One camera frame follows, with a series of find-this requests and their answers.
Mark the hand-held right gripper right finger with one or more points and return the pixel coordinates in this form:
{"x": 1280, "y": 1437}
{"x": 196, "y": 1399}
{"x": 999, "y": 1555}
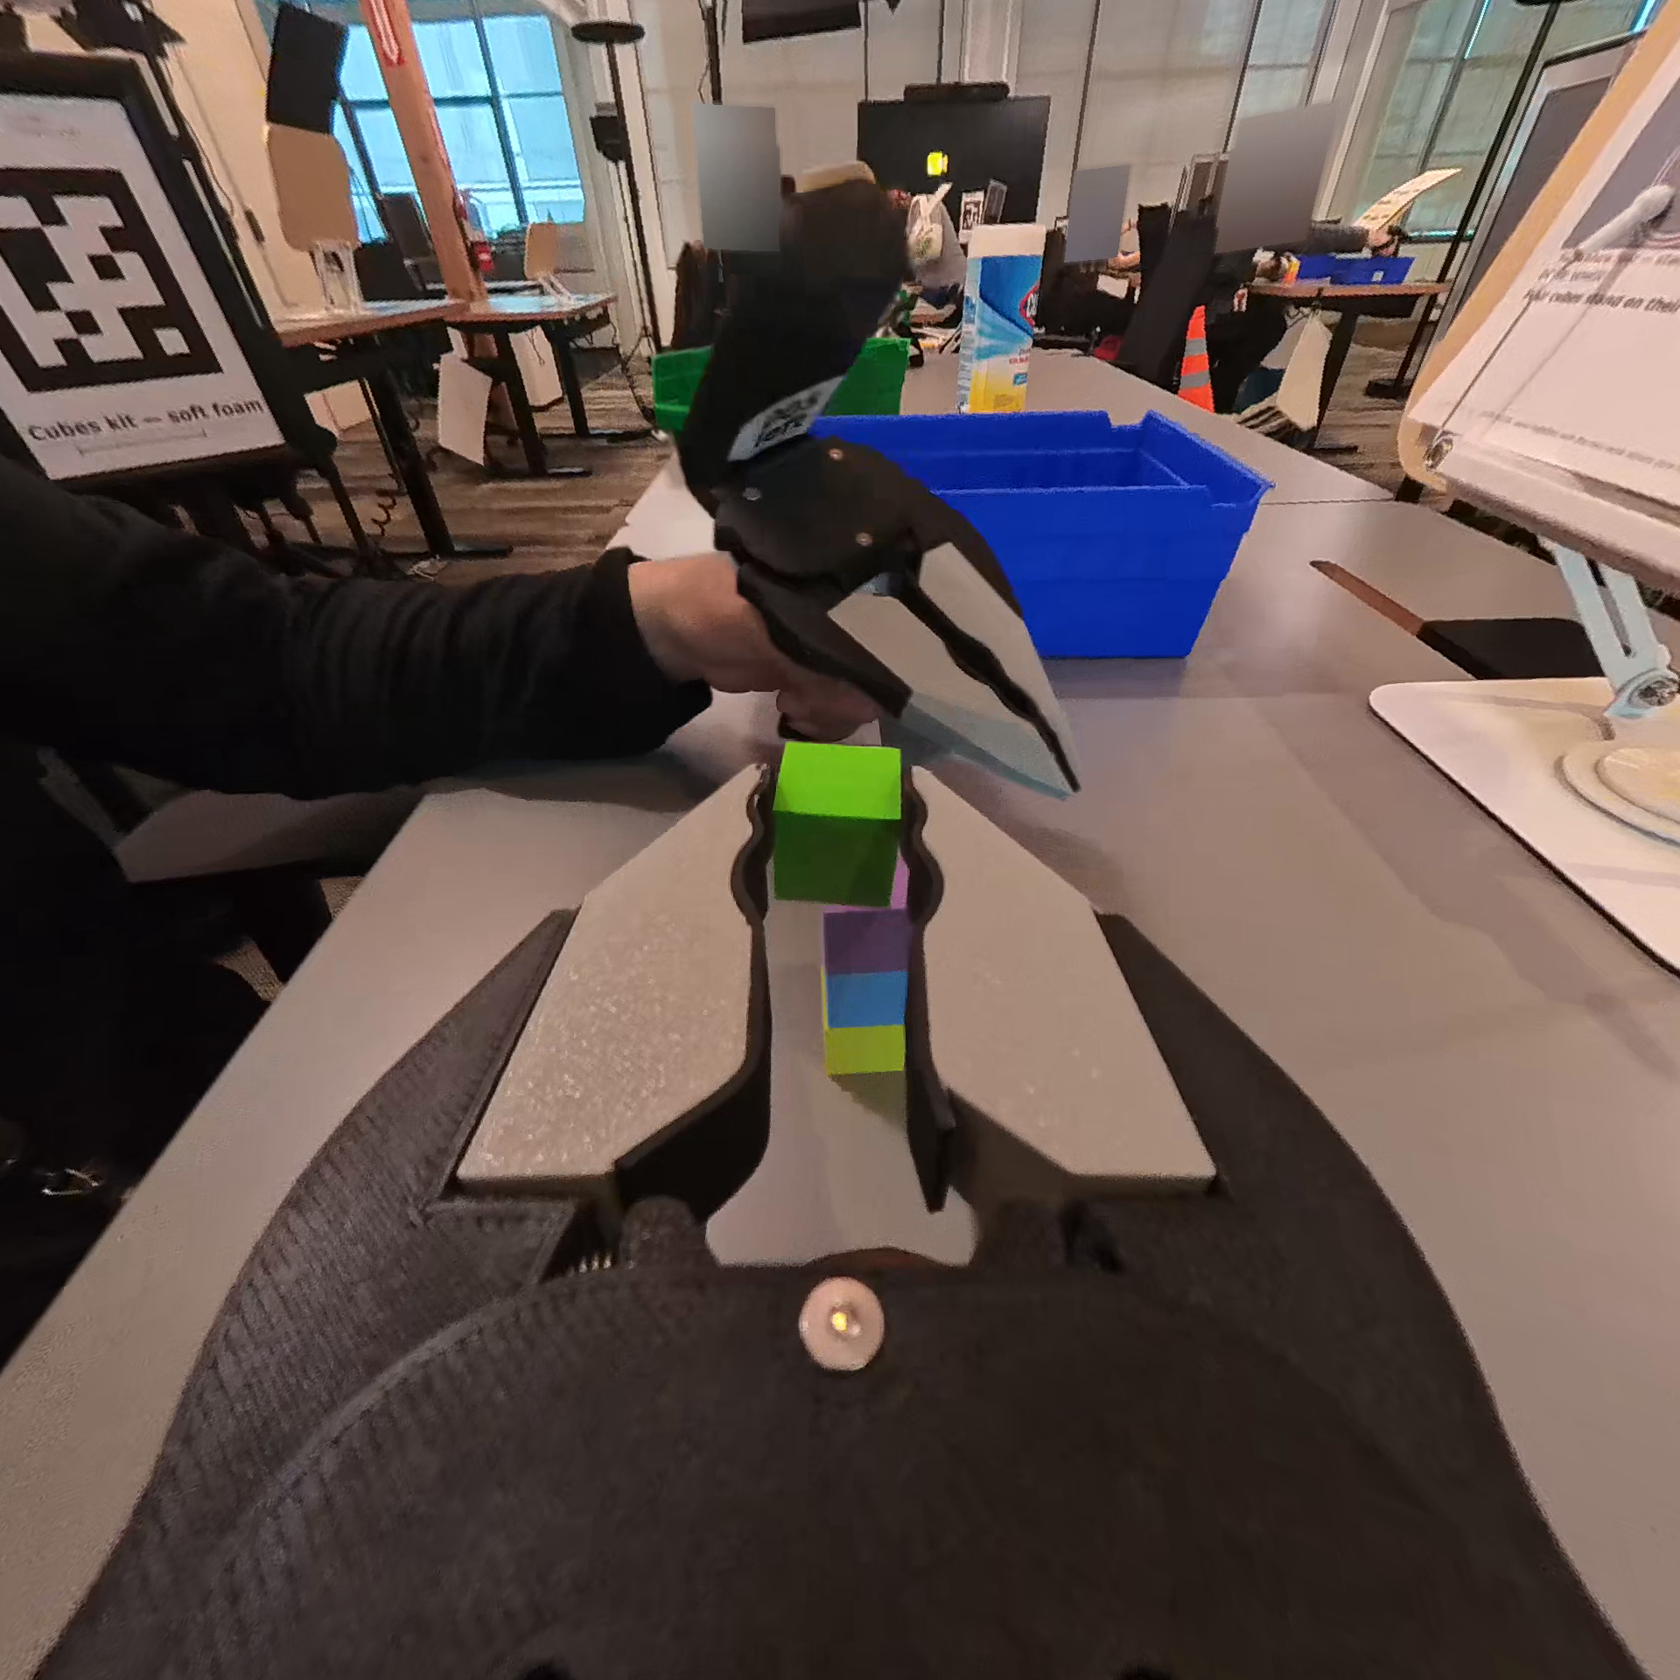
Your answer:
{"x": 1051, "y": 1037}

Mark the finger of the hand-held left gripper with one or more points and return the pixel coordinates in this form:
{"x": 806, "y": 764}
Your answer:
{"x": 919, "y": 669}
{"x": 999, "y": 617}

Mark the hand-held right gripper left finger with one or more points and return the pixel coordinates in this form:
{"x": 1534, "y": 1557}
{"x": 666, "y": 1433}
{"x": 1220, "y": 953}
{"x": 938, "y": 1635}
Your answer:
{"x": 630, "y": 1037}

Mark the green foam cube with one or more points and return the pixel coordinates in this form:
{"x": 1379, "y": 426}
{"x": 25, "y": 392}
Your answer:
{"x": 834, "y": 827}

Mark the person's left forearm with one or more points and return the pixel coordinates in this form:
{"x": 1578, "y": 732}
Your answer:
{"x": 328, "y": 656}

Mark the yellow-green foam cube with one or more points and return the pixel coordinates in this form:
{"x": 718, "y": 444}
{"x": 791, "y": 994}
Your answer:
{"x": 866, "y": 1051}

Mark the blue foam cube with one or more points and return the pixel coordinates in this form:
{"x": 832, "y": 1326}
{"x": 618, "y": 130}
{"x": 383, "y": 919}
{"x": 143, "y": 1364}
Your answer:
{"x": 866, "y": 1001}

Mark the purple foam cube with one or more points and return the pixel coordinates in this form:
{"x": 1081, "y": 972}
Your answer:
{"x": 866, "y": 939}

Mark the person's left hand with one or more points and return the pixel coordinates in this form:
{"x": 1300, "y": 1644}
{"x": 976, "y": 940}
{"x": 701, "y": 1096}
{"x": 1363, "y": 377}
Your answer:
{"x": 708, "y": 617}

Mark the blue plastic bin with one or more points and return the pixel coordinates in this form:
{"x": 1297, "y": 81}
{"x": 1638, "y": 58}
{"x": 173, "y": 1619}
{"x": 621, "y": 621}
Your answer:
{"x": 1116, "y": 579}

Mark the green plastic bin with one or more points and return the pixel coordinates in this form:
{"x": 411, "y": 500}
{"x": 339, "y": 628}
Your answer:
{"x": 879, "y": 380}

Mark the disinfecting wipes canister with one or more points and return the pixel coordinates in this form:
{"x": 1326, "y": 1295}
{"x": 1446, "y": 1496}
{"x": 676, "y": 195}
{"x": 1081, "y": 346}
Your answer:
{"x": 999, "y": 315}

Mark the orange traffic cone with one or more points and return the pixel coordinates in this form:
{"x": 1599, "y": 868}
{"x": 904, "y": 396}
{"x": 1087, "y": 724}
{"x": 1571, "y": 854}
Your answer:
{"x": 1196, "y": 368}

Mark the white paper sheet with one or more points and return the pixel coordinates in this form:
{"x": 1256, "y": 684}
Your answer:
{"x": 463, "y": 407}

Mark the red fire extinguisher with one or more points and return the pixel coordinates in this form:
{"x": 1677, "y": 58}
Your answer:
{"x": 478, "y": 249}

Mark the wooden top desk black legs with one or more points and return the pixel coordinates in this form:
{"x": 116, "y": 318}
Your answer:
{"x": 395, "y": 315}

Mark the wooden book stand white base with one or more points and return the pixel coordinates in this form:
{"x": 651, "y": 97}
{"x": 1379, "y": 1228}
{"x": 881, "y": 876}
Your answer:
{"x": 1482, "y": 735}

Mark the large paned window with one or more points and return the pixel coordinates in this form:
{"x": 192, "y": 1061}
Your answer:
{"x": 513, "y": 118}

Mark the person's dark clothed body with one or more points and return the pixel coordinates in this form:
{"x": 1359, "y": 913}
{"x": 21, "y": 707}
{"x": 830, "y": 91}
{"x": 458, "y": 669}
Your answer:
{"x": 118, "y": 998}

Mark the black floor lamp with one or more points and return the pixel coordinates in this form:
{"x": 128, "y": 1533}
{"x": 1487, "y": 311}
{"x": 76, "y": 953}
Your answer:
{"x": 606, "y": 29}

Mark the wooden pillar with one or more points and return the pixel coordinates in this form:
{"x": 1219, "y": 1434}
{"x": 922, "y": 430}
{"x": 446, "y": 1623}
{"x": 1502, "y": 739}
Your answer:
{"x": 421, "y": 159}

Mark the printed instruction sheet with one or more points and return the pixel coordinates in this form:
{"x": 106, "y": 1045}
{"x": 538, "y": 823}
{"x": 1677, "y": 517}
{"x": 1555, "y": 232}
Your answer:
{"x": 1588, "y": 329}

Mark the black hanging panel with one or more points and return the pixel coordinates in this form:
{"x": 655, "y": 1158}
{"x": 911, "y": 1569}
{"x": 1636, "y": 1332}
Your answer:
{"x": 304, "y": 67}

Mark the framed tag sign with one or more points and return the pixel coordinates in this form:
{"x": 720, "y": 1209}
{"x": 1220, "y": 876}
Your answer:
{"x": 118, "y": 276}

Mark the black wall screen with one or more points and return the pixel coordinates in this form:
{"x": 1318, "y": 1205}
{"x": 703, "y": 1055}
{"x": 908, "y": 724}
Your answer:
{"x": 971, "y": 144}

